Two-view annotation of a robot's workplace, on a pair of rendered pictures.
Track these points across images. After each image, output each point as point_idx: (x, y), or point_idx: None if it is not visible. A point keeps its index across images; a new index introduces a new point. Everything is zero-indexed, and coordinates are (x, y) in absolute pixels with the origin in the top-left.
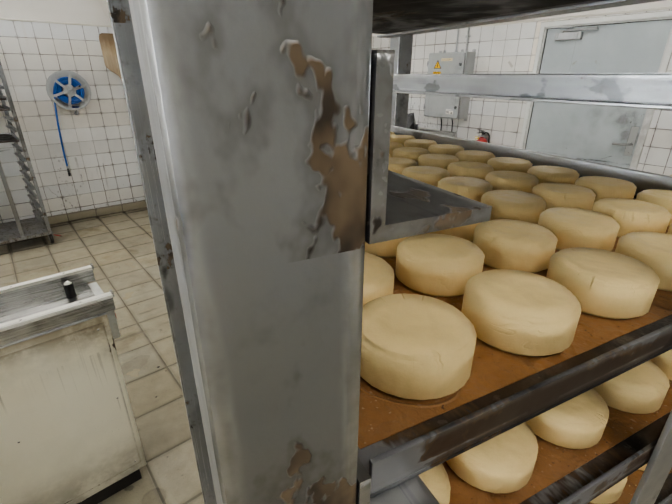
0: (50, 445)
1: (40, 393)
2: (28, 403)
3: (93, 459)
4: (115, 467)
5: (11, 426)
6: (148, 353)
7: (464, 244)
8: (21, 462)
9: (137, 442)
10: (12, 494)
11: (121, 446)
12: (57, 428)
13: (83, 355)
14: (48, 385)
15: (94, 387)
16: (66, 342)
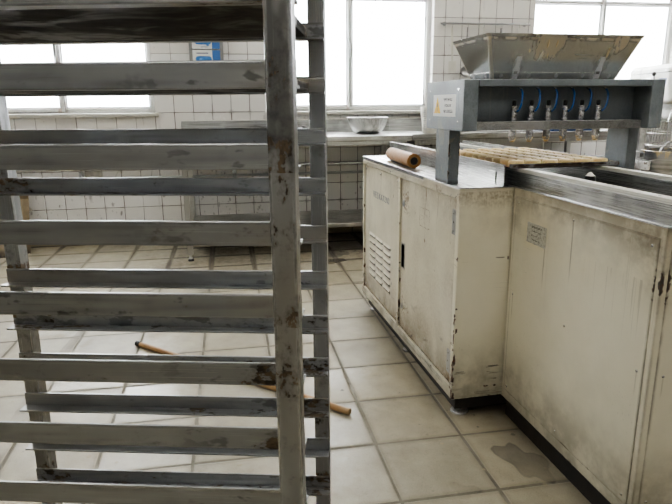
0: (576, 358)
1: (589, 285)
2: (580, 288)
3: (594, 426)
4: (604, 469)
5: (566, 302)
6: None
7: None
8: (559, 350)
9: (632, 470)
10: (546, 377)
11: (617, 449)
12: (586, 344)
13: (629, 271)
14: (596, 282)
15: (624, 328)
16: (623, 239)
